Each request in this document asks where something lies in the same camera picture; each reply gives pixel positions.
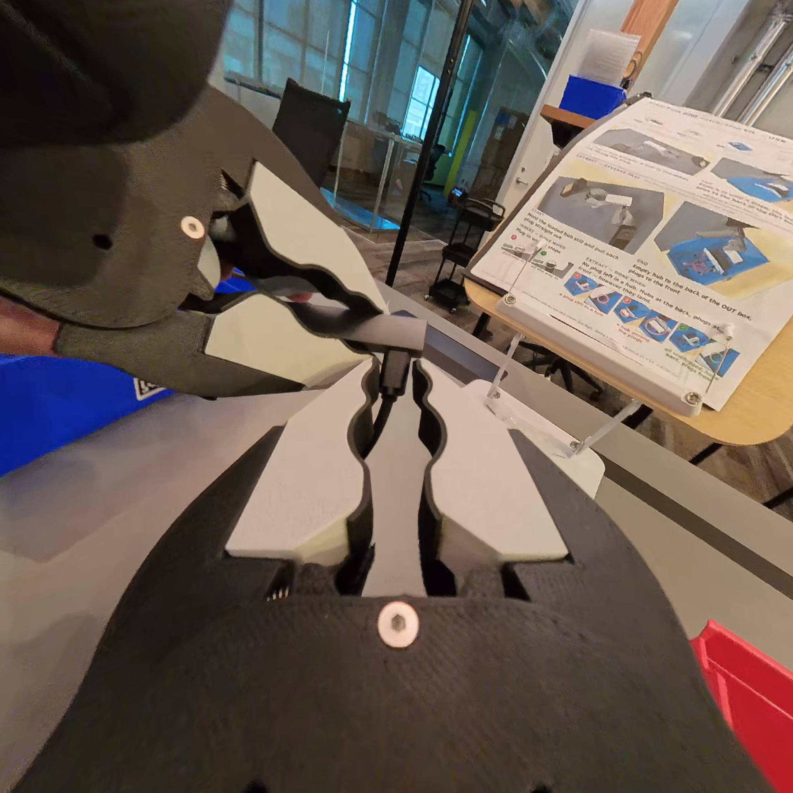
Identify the wooden display board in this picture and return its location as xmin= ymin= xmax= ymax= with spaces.
xmin=465 ymin=93 xmax=793 ymax=449

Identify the silver ventilation duct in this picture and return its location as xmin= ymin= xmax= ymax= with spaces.
xmin=713 ymin=0 xmax=793 ymax=119

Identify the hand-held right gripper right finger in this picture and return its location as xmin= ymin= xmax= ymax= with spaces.
xmin=413 ymin=360 xmax=573 ymax=588

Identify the dark USB hub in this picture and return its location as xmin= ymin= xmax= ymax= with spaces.
xmin=292 ymin=310 xmax=428 ymax=363

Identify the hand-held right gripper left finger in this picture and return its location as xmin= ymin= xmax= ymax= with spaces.
xmin=225 ymin=360 xmax=379 ymax=586

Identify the black cable black plug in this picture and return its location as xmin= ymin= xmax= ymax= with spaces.
xmin=367 ymin=350 xmax=413 ymax=469

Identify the blue plastic bin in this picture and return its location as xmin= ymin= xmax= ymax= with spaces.
xmin=0 ymin=275 xmax=255 ymax=478

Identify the wooden post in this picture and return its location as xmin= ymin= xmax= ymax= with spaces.
xmin=620 ymin=0 xmax=680 ymax=88

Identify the blue sign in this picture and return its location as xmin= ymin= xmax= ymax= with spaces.
xmin=564 ymin=75 xmax=629 ymax=121

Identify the red plastic bin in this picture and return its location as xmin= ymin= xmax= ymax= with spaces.
xmin=688 ymin=620 xmax=793 ymax=793

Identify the black utility cart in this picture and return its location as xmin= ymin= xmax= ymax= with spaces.
xmin=428 ymin=186 xmax=506 ymax=313

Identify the black metal post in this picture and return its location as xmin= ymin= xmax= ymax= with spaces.
xmin=385 ymin=0 xmax=478 ymax=288

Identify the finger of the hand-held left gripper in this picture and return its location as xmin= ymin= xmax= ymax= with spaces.
xmin=199 ymin=292 xmax=379 ymax=391
xmin=214 ymin=159 xmax=389 ymax=317

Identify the printed instruction sheet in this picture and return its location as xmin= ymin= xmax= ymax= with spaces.
xmin=471 ymin=97 xmax=793 ymax=410

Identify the black office chair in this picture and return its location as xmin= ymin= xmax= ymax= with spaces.
xmin=273 ymin=78 xmax=351 ymax=187

